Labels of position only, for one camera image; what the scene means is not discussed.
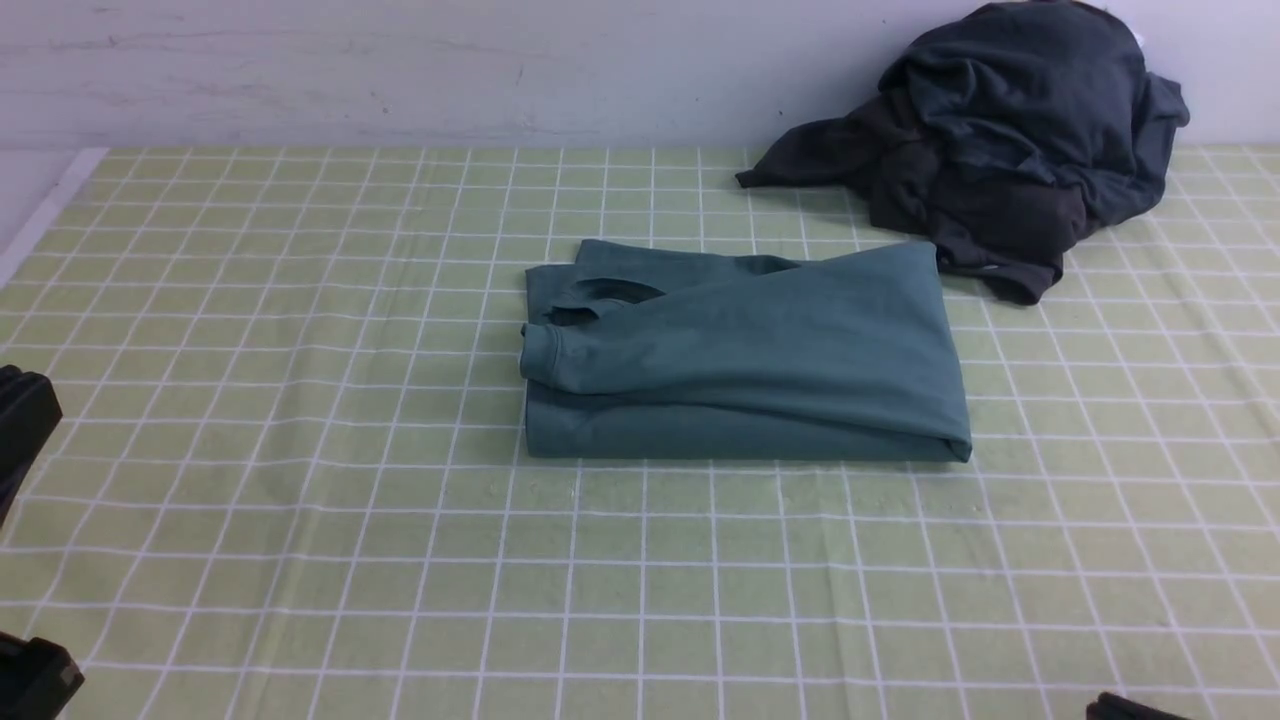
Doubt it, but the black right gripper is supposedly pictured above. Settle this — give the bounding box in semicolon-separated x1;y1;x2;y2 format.
1085;692;1187;720

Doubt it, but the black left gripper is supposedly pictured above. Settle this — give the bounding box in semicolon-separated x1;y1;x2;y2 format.
1;366;84;719

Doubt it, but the green long-sleeved shirt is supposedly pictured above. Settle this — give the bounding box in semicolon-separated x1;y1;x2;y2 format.
518;240;973;462

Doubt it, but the dark grey crumpled garment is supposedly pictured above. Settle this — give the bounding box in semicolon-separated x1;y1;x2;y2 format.
736;90;1100;306

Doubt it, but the dark teal crumpled garment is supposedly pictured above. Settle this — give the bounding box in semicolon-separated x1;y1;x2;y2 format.
878;1;1190;225

